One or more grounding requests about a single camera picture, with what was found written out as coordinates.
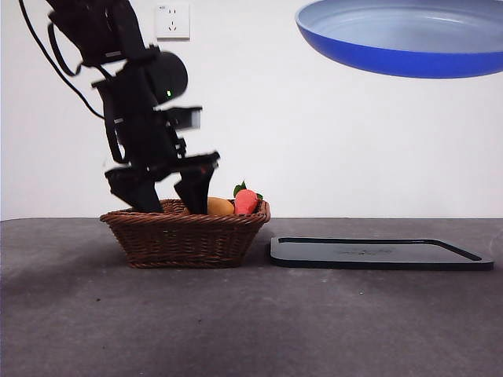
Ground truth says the orange carrot with green leaves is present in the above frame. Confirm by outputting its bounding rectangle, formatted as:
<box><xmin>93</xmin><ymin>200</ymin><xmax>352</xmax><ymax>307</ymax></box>
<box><xmin>233</xmin><ymin>180</ymin><xmax>264</xmax><ymax>215</ymax></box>

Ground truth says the white wall socket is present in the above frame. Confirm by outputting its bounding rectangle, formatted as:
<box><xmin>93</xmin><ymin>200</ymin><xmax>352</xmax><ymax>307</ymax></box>
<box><xmin>156</xmin><ymin>2</ymin><xmax>191</xmax><ymax>41</ymax></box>

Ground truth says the blue plate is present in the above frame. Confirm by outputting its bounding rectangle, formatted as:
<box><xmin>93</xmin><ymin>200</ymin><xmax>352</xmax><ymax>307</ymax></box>
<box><xmin>295</xmin><ymin>0</ymin><xmax>503</xmax><ymax>80</ymax></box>

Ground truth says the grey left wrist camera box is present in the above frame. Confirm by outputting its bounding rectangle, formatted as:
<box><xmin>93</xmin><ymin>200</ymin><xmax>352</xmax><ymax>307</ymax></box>
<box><xmin>155</xmin><ymin>105</ymin><xmax>204</xmax><ymax>131</ymax></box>

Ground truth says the brown wicker basket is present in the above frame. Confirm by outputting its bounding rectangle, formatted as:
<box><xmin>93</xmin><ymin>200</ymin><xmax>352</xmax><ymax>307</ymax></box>
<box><xmin>100</xmin><ymin>198</ymin><xmax>272</xmax><ymax>269</ymax></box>

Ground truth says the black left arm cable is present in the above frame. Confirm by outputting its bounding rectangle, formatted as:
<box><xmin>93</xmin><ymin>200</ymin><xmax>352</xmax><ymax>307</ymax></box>
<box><xmin>17</xmin><ymin>0</ymin><xmax>105</xmax><ymax>119</ymax></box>

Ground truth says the yellow-brown potato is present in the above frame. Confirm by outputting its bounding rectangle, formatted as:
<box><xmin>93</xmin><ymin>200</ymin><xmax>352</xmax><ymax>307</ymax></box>
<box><xmin>207</xmin><ymin>196</ymin><xmax>236</xmax><ymax>216</ymax></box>

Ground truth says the dark rectangular tray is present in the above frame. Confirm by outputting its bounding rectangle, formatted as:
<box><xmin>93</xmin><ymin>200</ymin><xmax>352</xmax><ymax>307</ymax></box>
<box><xmin>270</xmin><ymin>236</ymin><xmax>495</xmax><ymax>272</ymax></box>

